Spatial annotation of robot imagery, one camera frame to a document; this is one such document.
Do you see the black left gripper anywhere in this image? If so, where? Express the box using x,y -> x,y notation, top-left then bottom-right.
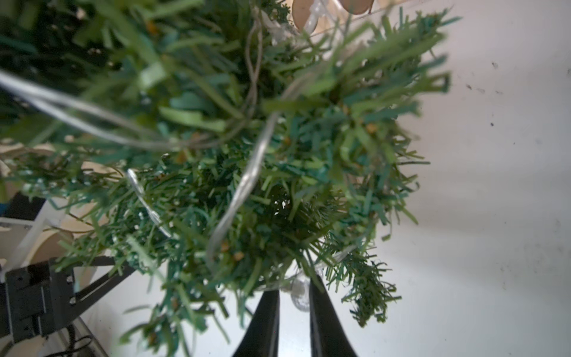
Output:
1,258 -> 135,344

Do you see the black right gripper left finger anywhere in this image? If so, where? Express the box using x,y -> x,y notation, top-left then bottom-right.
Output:
233,291 -> 280,357

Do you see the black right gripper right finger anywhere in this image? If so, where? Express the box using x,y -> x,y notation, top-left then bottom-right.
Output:
309,278 -> 357,357

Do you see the small green christmas tree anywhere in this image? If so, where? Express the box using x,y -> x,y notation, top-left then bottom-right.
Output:
1,1 -> 454,356

